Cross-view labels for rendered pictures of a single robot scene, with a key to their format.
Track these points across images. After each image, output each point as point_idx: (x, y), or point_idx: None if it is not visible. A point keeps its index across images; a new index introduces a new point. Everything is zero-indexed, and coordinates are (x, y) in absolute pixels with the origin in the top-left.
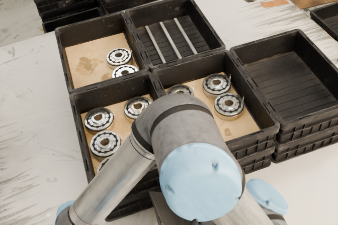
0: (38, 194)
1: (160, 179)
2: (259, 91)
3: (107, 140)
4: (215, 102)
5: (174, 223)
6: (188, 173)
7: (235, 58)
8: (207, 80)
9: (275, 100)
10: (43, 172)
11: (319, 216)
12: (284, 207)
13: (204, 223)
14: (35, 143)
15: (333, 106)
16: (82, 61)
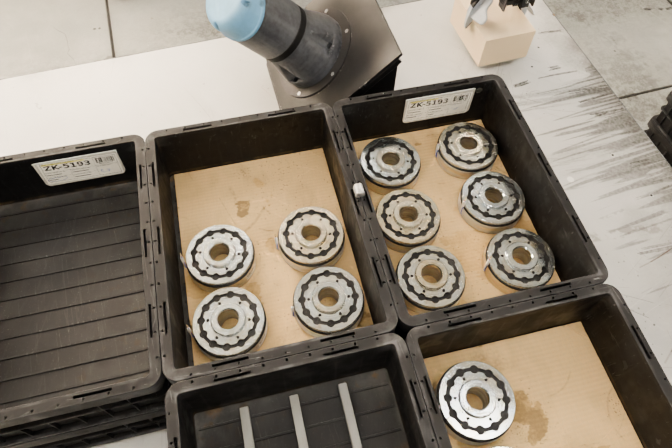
0: (602, 213)
1: None
2: (146, 216)
3: None
4: (248, 261)
5: (365, 32)
6: None
7: (158, 335)
8: (249, 336)
9: (109, 272)
10: (611, 254)
11: (145, 130)
12: None
13: (323, 30)
14: (660, 326)
15: (20, 159)
16: None
